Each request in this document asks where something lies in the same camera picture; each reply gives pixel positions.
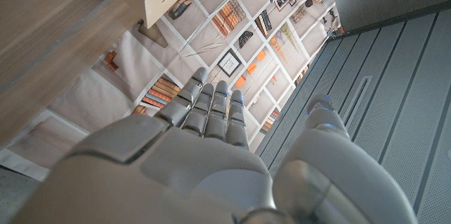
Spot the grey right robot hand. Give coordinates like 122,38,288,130
13,67,419,224

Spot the printed bookshelf backdrop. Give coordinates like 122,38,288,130
0,0,343,182

